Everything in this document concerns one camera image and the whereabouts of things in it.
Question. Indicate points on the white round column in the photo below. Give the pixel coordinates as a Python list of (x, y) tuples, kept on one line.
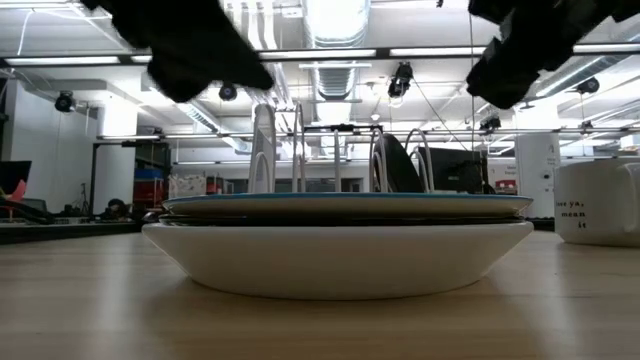
[(537, 175)]

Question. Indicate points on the silver ventilation duct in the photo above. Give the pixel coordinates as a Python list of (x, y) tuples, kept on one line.
[(337, 80)]

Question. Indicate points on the black round plate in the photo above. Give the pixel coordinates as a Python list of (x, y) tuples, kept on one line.
[(402, 167)]

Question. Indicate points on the black ceiling spotlight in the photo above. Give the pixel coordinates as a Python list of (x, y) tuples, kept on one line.
[(227, 92), (65, 101), (400, 80), (589, 85)]

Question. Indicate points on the white mug with lettering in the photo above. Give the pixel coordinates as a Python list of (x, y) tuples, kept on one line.
[(590, 200)]

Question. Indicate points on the black aluminium table frame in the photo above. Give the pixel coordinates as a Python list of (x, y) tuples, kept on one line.
[(60, 232)]

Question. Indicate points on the black computer monitor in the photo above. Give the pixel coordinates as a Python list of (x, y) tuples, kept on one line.
[(450, 170)]

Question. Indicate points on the white shallow bowl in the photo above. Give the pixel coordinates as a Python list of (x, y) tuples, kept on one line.
[(340, 260)]

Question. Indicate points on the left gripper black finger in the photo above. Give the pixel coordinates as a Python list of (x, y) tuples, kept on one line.
[(235, 65)]

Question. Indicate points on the red tool cabinet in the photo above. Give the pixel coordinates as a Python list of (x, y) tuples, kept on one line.
[(147, 192)]

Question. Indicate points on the blue storage bin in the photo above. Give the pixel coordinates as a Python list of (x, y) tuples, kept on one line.
[(147, 174)]

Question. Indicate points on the blue round plate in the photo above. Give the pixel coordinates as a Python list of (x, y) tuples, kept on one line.
[(345, 204)]

